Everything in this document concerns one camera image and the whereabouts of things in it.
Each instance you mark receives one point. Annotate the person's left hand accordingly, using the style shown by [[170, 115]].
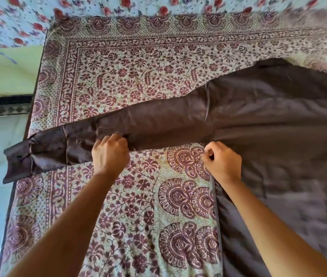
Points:
[[110, 157]]

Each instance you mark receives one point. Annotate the person's right hand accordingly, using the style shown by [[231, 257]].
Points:
[[224, 162]]

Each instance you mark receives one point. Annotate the person's right thumb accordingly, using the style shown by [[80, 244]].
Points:
[[206, 158]]

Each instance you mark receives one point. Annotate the person's left fingers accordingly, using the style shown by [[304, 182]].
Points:
[[113, 139]]

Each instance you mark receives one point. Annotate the dark brown shirt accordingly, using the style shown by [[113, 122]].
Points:
[[238, 126]]

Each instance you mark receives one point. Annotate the person's right forearm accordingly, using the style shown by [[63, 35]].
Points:
[[270, 230]]

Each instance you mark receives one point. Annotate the person's left forearm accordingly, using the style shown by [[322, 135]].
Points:
[[62, 227]]

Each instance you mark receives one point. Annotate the maroon floral block-print bedsheet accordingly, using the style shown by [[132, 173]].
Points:
[[152, 83]]

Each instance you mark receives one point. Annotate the red rose print cloth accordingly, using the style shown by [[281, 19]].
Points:
[[65, 14]]

